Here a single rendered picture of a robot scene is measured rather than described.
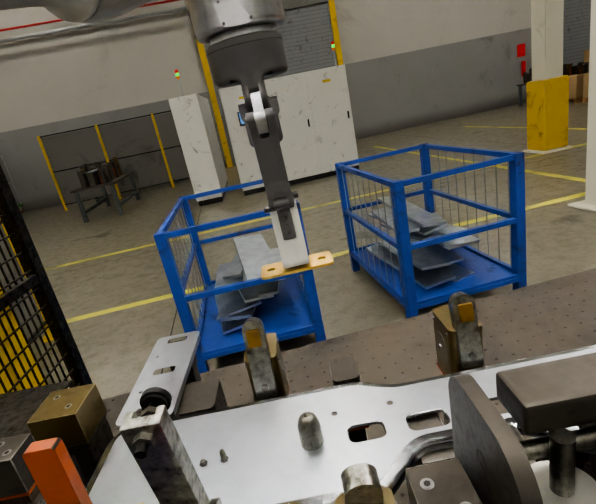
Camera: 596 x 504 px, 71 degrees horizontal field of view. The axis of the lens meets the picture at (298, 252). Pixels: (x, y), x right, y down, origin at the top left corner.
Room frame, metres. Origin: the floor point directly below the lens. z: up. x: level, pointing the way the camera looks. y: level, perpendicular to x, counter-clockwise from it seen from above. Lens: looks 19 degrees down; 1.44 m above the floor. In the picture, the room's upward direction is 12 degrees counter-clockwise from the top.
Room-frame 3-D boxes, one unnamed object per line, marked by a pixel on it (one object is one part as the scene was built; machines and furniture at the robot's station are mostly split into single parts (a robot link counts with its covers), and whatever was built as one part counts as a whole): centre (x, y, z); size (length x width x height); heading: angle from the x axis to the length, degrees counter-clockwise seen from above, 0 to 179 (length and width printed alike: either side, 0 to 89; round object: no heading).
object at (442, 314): (0.66, -0.25, 0.87); 0.12 x 0.07 x 0.35; 179
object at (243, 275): (2.82, 0.39, 0.48); 1.20 x 0.80 x 0.95; 5
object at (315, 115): (8.61, -0.35, 1.22); 2.40 x 0.54 x 2.45; 97
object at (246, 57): (0.45, 0.01, 1.47); 0.08 x 0.07 x 0.09; 0
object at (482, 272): (2.91, -0.91, 0.48); 1.20 x 0.80 x 0.95; 7
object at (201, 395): (0.68, 0.23, 0.84); 0.12 x 0.07 x 0.28; 179
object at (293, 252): (0.45, 0.01, 1.31); 0.03 x 0.01 x 0.07; 90
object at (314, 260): (0.46, 0.00, 1.27); 0.08 x 0.04 x 0.01; 90
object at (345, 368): (0.66, -0.04, 0.84); 0.10 x 0.05 x 0.29; 179
